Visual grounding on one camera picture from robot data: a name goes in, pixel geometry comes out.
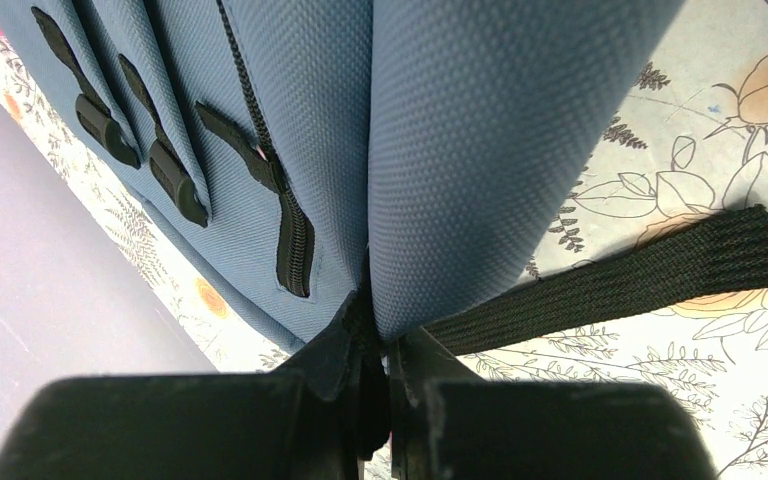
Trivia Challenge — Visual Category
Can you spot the blue student backpack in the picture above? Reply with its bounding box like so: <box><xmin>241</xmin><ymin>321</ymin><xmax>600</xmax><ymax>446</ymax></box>
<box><xmin>0</xmin><ymin>1</ymin><xmax>768</xmax><ymax>355</ymax></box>

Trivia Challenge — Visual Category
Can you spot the floral tablecloth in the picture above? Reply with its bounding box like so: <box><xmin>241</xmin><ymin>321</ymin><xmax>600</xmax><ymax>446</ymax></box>
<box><xmin>0</xmin><ymin>1</ymin><xmax>768</xmax><ymax>479</ymax></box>

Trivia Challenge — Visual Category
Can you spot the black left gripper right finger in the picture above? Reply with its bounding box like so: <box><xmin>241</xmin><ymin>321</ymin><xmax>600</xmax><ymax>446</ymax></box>
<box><xmin>388</xmin><ymin>329</ymin><xmax>716</xmax><ymax>479</ymax></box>

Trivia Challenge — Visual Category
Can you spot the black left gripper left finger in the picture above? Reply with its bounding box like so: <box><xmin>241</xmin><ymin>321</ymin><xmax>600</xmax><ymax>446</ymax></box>
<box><xmin>0</xmin><ymin>293</ymin><xmax>371</xmax><ymax>479</ymax></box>

